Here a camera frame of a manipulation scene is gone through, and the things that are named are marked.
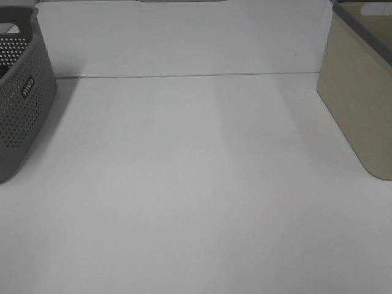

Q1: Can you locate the beige plastic basket grey rim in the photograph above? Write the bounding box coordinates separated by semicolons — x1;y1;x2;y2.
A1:
317;1;391;180

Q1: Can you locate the grey perforated plastic basket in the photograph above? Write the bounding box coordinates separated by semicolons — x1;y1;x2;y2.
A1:
1;6;58;182

